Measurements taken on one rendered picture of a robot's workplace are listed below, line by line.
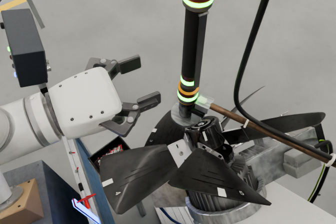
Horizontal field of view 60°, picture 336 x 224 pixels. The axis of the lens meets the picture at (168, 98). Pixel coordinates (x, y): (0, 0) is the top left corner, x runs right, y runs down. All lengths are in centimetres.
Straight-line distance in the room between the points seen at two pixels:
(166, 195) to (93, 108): 69
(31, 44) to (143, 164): 63
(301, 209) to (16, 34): 114
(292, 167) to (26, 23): 112
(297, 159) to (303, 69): 187
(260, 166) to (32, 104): 78
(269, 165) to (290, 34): 217
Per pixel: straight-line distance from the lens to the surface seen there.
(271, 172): 108
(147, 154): 94
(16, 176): 133
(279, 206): 98
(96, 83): 49
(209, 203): 96
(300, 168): 106
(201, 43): 47
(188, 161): 74
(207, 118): 98
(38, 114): 46
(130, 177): 92
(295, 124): 95
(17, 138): 47
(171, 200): 111
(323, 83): 284
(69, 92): 49
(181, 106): 65
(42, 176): 128
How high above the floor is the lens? 207
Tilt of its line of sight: 59 degrees down
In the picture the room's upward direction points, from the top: straight up
